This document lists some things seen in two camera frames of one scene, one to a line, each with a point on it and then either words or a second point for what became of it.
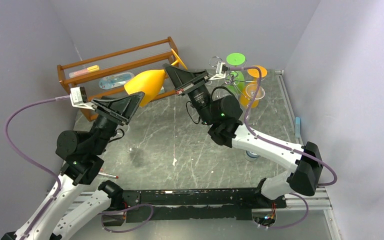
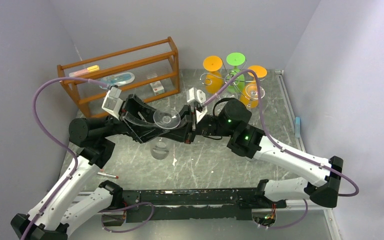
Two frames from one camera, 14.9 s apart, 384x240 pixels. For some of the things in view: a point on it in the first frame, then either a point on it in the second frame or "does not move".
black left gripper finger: [122, 108] -> [143, 134]
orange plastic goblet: [149, 82] -> [213, 80]
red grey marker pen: [115, 177] does not move
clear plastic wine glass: [129, 148] -> [165, 118]
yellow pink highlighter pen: [90, 69] does not move
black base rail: [217, 204] does not move
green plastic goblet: [235, 80] does not move
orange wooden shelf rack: [105, 75] does not move
